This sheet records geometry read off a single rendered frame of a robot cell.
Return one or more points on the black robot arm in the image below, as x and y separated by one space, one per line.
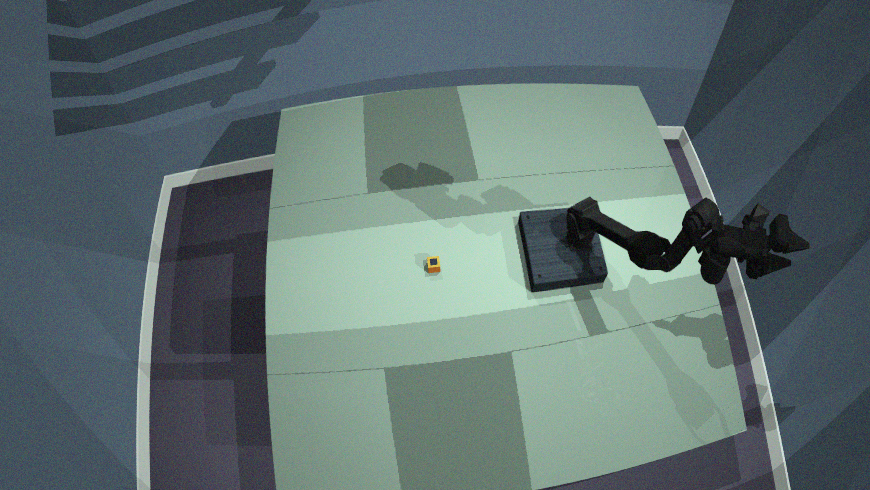
645 248

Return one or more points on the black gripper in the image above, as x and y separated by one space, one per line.
755 247

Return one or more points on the orange cube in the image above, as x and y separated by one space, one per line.
433 264

